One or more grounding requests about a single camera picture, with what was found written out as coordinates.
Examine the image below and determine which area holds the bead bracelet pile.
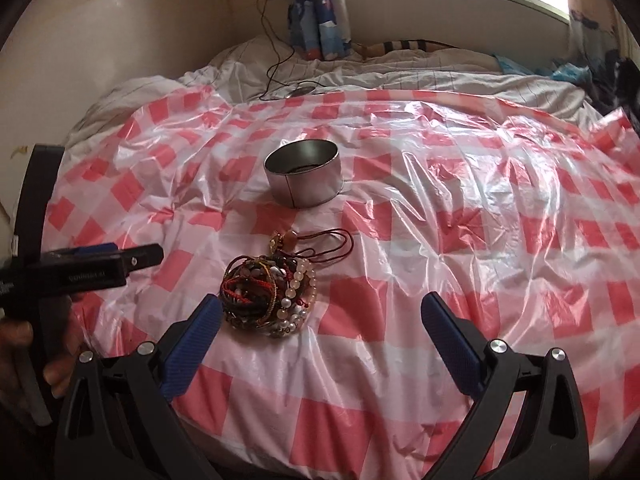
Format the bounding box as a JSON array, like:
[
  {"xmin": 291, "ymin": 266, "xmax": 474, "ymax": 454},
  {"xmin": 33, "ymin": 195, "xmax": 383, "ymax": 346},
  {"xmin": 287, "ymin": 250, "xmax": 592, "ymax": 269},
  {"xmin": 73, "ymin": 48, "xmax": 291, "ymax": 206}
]
[{"xmin": 218, "ymin": 253, "xmax": 318, "ymax": 339}]

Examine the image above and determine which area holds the dark red cord necklace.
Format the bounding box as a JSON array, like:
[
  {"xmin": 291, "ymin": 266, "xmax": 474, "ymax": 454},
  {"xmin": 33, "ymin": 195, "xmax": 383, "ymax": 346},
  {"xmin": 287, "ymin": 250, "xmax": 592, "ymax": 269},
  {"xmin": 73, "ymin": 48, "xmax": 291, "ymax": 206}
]
[{"xmin": 269, "ymin": 227, "xmax": 356, "ymax": 266}]

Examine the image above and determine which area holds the person's left hand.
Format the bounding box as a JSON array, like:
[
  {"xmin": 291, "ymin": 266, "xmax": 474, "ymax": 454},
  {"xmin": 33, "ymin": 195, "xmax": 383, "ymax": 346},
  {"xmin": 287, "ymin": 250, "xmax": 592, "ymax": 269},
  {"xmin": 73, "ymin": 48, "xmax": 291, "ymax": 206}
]
[{"xmin": 1, "ymin": 292, "xmax": 86, "ymax": 414}]

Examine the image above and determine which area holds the red white checkered plastic sheet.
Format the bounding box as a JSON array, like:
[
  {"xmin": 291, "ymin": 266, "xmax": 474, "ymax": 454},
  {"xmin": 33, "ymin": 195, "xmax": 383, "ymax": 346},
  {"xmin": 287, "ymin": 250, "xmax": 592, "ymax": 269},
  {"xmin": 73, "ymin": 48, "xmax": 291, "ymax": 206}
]
[{"xmin": 43, "ymin": 88, "xmax": 639, "ymax": 479}]

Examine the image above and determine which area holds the round silver metal tin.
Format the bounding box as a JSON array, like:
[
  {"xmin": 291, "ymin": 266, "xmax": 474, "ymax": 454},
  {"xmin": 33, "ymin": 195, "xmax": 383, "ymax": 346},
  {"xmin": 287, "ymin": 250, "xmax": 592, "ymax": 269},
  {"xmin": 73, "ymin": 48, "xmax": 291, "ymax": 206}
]
[{"xmin": 264, "ymin": 139, "xmax": 344, "ymax": 209}]

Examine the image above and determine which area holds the white striped bed quilt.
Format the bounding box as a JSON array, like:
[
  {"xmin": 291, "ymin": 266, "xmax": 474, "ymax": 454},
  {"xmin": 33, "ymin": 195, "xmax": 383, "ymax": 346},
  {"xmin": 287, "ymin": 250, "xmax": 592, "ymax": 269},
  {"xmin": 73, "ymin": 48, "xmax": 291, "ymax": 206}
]
[{"xmin": 63, "ymin": 36, "xmax": 602, "ymax": 148}]

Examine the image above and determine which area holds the round grey charger puck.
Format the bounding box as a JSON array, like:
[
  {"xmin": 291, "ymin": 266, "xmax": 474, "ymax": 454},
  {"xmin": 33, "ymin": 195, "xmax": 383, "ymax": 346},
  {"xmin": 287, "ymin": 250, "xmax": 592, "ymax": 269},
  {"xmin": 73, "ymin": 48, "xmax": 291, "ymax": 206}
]
[{"xmin": 288, "ymin": 84, "xmax": 316, "ymax": 99}]

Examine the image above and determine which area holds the light blue plastic bag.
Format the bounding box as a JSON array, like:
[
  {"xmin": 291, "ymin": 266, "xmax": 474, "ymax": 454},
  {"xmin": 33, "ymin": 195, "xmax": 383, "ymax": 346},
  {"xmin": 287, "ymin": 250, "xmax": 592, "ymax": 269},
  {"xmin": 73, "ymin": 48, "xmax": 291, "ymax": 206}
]
[{"xmin": 494, "ymin": 54, "xmax": 589, "ymax": 84}]

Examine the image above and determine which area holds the striped pillow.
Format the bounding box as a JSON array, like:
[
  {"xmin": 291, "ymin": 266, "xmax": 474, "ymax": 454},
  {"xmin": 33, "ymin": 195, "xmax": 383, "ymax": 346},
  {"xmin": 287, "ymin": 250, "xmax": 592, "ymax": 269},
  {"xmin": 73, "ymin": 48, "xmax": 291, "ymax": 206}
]
[{"xmin": 352, "ymin": 39, "xmax": 454, "ymax": 58}]

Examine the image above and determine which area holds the blue cartoon curtain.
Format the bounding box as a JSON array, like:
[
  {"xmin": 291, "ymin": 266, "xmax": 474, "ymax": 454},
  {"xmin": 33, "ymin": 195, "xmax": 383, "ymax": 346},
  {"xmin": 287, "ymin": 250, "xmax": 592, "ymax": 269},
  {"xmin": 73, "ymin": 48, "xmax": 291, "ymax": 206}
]
[
  {"xmin": 568, "ymin": 0, "xmax": 628, "ymax": 84},
  {"xmin": 288, "ymin": 0, "xmax": 352, "ymax": 61}
]

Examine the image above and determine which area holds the right blue cartoon curtain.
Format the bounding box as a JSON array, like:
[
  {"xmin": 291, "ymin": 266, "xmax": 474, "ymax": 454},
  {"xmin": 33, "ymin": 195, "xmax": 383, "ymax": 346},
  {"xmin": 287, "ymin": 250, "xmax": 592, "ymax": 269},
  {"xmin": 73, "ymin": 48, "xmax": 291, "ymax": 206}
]
[{"xmin": 568, "ymin": 0, "xmax": 628, "ymax": 84}]

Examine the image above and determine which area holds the black charging cable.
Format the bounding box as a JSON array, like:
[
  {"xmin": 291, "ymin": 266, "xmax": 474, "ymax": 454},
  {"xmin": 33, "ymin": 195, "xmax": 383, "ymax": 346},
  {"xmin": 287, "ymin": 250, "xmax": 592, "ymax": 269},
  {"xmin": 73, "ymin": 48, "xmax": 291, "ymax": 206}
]
[{"xmin": 255, "ymin": 0, "xmax": 321, "ymax": 102}]

